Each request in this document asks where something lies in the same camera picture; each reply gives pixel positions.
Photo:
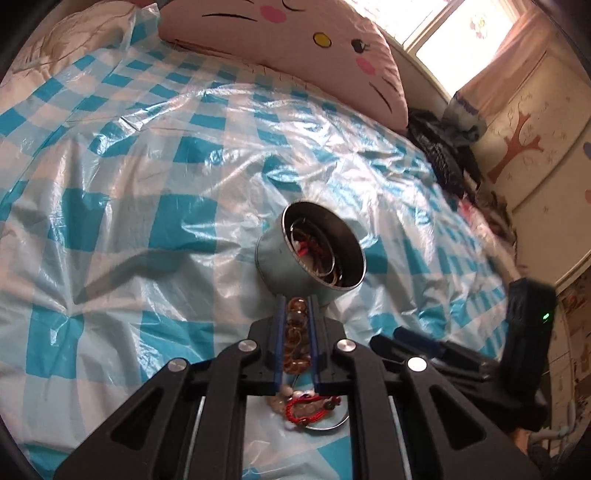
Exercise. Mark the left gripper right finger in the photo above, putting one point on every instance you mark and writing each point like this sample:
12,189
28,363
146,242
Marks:
324,334

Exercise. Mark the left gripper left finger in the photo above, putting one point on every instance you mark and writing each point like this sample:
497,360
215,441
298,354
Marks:
264,374

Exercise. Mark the round metal tin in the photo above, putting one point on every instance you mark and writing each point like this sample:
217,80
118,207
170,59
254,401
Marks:
310,251

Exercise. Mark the blue checkered plastic sheet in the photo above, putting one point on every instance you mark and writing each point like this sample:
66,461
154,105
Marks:
136,180

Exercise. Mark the black plastic bag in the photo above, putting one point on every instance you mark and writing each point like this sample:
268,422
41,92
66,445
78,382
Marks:
449,156

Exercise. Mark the pink window curtain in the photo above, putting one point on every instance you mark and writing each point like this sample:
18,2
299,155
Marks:
473,106

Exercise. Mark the pink cat face pillow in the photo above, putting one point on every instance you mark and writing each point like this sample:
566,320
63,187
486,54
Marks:
325,43

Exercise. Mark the white striped bed quilt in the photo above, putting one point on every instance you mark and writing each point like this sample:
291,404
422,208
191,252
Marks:
71,30

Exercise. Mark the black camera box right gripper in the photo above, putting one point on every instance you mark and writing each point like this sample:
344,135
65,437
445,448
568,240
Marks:
530,319

